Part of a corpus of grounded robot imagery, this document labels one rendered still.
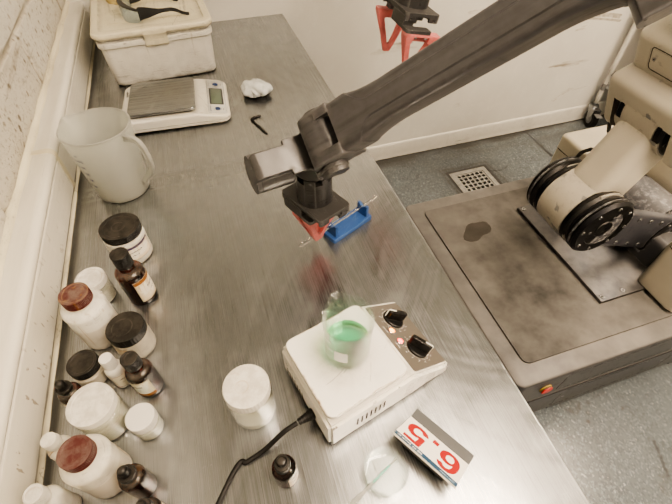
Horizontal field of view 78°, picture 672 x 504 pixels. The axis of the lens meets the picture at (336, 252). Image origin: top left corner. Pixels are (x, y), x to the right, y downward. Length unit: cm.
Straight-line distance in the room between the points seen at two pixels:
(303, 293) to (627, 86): 86
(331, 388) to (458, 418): 19
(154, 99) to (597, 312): 129
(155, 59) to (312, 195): 81
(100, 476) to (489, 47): 60
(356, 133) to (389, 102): 5
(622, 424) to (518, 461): 104
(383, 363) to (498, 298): 75
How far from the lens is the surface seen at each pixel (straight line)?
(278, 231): 81
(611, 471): 158
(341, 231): 79
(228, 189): 92
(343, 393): 53
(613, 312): 137
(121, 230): 80
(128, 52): 134
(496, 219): 147
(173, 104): 115
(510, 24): 46
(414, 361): 59
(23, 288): 74
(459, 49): 47
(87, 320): 68
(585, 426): 160
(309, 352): 56
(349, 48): 189
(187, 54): 135
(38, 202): 87
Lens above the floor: 133
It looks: 49 degrees down
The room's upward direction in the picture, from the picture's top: straight up
